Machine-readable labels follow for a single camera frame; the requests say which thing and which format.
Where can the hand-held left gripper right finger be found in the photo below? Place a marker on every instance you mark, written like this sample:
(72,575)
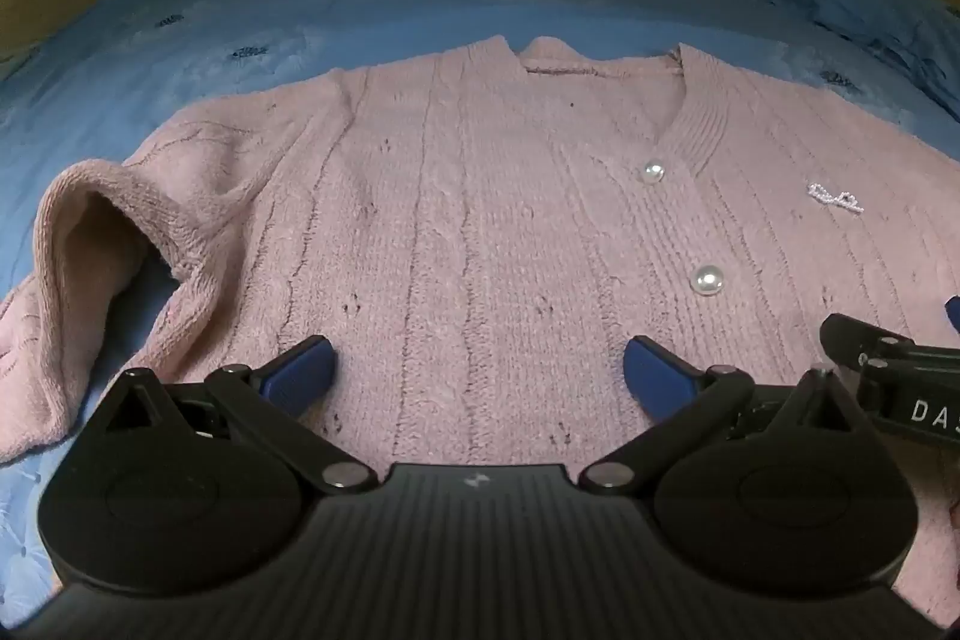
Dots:
(654,376)

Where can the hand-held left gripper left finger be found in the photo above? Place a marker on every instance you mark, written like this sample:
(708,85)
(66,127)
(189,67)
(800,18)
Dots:
(301,374)

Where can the blue dandelion-print bed sheet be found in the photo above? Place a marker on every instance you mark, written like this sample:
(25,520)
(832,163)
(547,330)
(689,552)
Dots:
(225,33)

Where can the pink knitted cardigan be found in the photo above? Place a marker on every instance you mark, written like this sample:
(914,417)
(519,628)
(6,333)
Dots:
(480,220)

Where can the blue pillow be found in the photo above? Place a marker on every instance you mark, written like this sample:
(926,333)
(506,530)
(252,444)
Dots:
(877,6)

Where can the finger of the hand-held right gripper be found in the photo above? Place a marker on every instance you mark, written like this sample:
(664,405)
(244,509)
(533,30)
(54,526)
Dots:
(953,313)
(851,332)

